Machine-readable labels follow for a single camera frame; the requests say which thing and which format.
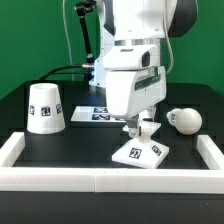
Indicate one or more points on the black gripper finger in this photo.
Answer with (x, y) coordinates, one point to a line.
(132, 125)
(151, 113)

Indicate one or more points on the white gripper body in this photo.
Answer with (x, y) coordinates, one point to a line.
(134, 81)

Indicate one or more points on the white lamp base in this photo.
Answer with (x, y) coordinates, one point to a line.
(142, 151)

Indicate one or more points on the white lamp bulb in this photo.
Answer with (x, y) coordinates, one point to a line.
(187, 121)

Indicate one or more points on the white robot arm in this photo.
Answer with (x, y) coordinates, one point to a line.
(148, 22)

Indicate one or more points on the white marker plate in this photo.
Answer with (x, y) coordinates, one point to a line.
(93, 114)

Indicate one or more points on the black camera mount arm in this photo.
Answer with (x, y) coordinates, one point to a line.
(82, 9)

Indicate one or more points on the white U-shaped fence frame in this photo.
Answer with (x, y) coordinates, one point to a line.
(14, 178)

